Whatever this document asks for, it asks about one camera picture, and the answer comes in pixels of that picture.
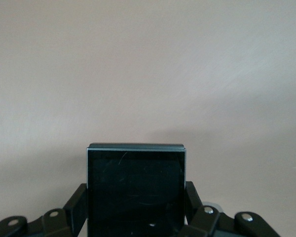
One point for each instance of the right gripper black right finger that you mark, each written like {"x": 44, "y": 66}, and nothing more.
{"x": 207, "y": 222}

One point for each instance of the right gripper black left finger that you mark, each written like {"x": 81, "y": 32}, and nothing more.
{"x": 51, "y": 222}

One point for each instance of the black smartphone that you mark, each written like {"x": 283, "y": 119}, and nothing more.
{"x": 135, "y": 192}

